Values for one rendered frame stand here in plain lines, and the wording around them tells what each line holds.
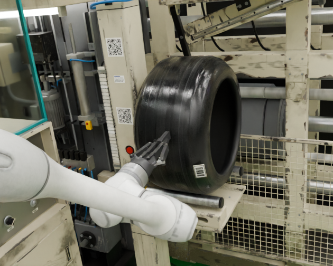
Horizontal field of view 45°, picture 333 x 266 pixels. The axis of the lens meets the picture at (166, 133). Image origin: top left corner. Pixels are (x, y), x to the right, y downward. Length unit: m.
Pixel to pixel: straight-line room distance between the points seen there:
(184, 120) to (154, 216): 0.51
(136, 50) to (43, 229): 0.80
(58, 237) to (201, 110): 0.81
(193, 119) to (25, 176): 0.84
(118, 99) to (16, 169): 1.12
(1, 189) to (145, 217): 0.41
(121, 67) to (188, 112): 0.40
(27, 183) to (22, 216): 1.01
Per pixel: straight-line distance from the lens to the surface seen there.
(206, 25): 1.89
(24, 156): 0.65
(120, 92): 1.69
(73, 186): 0.83
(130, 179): 1.15
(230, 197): 1.85
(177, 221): 1.06
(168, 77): 1.49
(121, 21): 1.62
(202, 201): 1.63
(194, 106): 1.40
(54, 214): 1.73
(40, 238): 1.70
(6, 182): 0.63
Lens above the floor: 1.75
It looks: 21 degrees down
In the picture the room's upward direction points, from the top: 6 degrees counter-clockwise
